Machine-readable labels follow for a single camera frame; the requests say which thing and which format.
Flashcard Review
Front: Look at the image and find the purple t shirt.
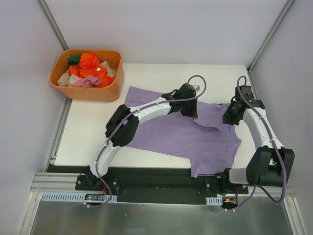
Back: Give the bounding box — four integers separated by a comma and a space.
124, 86, 243, 179

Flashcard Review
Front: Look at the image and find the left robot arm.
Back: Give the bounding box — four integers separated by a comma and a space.
84, 83, 200, 190

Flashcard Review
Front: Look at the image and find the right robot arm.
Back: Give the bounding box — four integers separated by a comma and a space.
220, 85, 295, 193

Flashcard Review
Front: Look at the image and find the orange plastic bin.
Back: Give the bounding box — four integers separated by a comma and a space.
49, 49, 124, 102

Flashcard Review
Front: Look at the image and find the pink t shirt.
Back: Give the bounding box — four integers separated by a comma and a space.
73, 75, 102, 88

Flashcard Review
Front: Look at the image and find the orange t shirt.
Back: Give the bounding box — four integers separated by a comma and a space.
68, 53, 101, 78

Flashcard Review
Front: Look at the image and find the green t shirt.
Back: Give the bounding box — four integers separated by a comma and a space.
67, 55, 81, 67

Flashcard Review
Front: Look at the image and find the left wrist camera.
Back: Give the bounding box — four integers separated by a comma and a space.
192, 85, 200, 92

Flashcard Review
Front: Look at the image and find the right aluminium frame post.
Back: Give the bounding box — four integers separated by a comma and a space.
247, 0, 296, 74

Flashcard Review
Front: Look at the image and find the aluminium frame post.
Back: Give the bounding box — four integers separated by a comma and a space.
247, 0, 296, 74
37, 0, 69, 51

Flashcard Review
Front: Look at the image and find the right white cable duct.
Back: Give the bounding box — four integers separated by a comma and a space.
205, 197, 223, 206

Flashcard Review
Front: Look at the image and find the white cable duct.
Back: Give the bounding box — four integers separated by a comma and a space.
205, 197, 223, 206
41, 192, 117, 203

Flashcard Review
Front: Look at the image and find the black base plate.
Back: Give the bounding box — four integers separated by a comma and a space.
75, 167, 248, 205

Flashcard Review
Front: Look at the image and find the left white cable duct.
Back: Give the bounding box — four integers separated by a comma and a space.
41, 192, 117, 203

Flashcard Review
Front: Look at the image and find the left aluminium frame post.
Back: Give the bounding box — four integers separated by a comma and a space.
37, 0, 69, 51

